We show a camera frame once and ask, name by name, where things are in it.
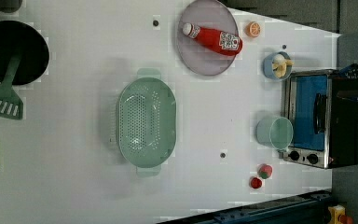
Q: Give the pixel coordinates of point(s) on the orange slice toy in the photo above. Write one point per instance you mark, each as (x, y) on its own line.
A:
(253, 29)

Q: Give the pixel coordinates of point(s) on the light green cup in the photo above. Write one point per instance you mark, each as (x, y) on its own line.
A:
(275, 132)

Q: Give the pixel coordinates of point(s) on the red ketchup bottle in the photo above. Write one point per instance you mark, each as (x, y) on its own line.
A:
(215, 40)

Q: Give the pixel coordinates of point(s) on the small red tomato toy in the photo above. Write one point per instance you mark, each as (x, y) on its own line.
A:
(256, 183)

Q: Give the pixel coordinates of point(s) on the peeled banana toy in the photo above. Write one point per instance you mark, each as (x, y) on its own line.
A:
(280, 64)

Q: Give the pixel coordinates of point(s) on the yellow emergency stop button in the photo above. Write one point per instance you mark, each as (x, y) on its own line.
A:
(338, 215)

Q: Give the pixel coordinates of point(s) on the black and silver toaster oven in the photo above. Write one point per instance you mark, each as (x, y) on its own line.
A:
(325, 125)

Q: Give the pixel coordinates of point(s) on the blue bowl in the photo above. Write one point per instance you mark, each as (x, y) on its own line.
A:
(268, 70)

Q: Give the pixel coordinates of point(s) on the black round pan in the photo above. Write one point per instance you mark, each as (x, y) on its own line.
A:
(35, 53)

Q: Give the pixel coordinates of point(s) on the grey round plate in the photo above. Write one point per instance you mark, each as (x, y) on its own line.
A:
(209, 14)

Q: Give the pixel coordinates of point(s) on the green oval plastic strainer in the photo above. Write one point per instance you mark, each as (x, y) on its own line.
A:
(146, 122)

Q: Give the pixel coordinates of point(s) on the green slotted spatula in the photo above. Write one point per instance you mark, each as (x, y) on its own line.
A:
(11, 105)

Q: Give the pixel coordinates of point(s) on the dark grey cup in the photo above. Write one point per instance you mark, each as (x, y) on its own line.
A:
(10, 6)

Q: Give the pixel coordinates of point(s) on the blue metal frame rail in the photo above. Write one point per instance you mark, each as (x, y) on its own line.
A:
(308, 208)

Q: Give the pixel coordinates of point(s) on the red strawberry toy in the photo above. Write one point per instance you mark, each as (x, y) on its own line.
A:
(265, 171)

